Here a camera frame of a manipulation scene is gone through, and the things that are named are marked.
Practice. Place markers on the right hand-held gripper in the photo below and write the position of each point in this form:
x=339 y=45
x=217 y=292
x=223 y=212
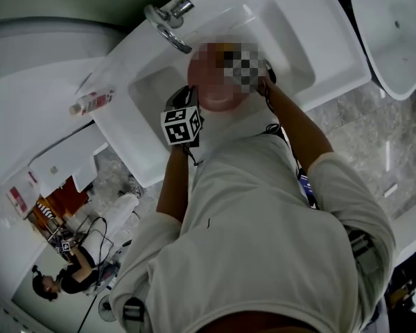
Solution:
x=244 y=69

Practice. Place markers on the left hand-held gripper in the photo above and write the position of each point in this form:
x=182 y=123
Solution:
x=180 y=127

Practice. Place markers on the big pink plate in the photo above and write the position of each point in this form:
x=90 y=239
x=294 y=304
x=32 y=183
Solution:
x=208 y=82

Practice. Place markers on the person's right forearm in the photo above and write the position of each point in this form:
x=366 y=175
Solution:
x=301 y=130

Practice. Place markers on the person's left forearm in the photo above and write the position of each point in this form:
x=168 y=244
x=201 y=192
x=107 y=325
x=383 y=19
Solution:
x=173 y=186

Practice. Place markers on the white vanity cabinet with sink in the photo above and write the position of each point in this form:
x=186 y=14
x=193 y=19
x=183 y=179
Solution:
x=298 y=47

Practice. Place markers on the chrome faucet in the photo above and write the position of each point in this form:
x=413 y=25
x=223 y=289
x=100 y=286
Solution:
x=170 y=19

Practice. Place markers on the pink label bottle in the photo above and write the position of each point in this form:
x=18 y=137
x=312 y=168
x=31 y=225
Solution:
x=93 y=102

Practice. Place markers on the white rectangular sink basin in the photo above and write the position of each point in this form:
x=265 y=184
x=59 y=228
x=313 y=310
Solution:
x=69 y=158

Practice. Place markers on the white freestanding bathtub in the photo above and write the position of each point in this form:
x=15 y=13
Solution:
x=395 y=40

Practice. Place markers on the person's white shirt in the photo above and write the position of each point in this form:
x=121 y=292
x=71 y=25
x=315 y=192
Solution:
x=256 y=238

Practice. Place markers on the small black fan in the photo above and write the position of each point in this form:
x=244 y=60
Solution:
x=106 y=307

